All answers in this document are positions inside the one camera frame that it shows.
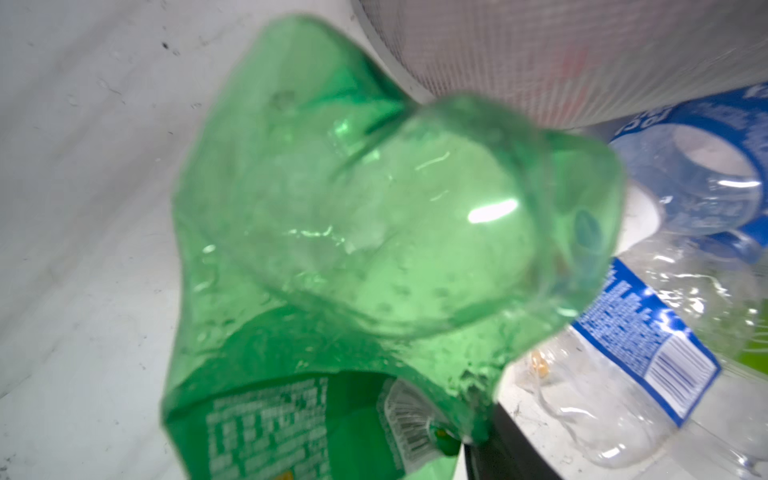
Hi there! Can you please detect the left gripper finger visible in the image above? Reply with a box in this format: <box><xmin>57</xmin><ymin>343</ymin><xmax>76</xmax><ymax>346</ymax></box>
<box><xmin>464</xmin><ymin>403</ymin><xmax>561</xmax><ymax>480</ymax></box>

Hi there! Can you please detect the green crushed plastic bottle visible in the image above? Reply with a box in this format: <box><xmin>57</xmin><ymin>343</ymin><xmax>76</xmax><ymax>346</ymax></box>
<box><xmin>161</xmin><ymin>15</ymin><xmax>626</xmax><ymax>479</ymax></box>

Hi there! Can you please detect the green label clear bottle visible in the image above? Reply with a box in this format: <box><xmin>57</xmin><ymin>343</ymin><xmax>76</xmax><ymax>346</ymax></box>
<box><xmin>737</xmin><ymin>311</ymin><xmax>767</xmax><ymax>375</ymax></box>

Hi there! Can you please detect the grey mesh waste bin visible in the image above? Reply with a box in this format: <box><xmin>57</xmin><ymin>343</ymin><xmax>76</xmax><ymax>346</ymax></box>
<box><xmin>353</xmin><ymin>0</ymin><xmax>767</xmax><ymax>128</ymax></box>

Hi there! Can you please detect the small bottle blue cap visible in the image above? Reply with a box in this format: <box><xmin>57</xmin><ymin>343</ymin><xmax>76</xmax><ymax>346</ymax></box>
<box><xmin>515</xmin><ymin>223</ymin><xmax>767</xmax><ymax>479</ymax></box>

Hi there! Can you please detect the clear bottle blue label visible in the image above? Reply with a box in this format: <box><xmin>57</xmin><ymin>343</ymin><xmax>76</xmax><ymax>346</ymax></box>
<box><xmin>609</xmin><ymin>83</ymin><xmax>767</xmax><ymax>252</ymax></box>

